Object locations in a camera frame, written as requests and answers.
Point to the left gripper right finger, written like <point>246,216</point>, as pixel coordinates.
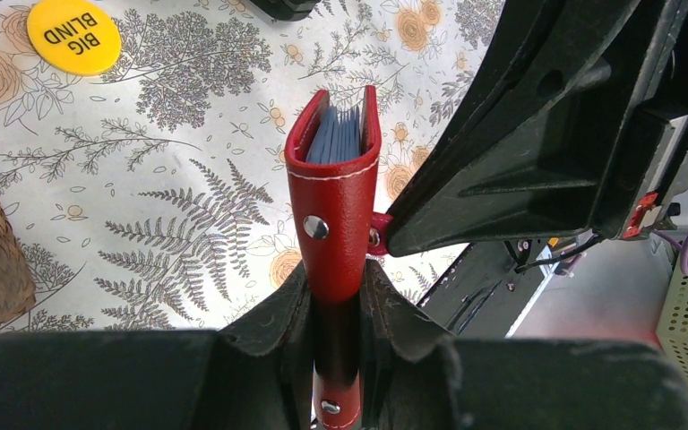
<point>416,375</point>

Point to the red card holder wallet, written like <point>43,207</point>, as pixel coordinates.
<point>332,162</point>

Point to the floral tablecloth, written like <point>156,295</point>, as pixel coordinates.
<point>155,195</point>

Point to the black poker chip case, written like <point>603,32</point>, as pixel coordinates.
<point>287,10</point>

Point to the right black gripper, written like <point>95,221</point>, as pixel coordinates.
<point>577,112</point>

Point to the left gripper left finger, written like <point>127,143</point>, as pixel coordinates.
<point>253,374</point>

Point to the yellow big blind button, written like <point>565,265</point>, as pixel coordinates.
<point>74,36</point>

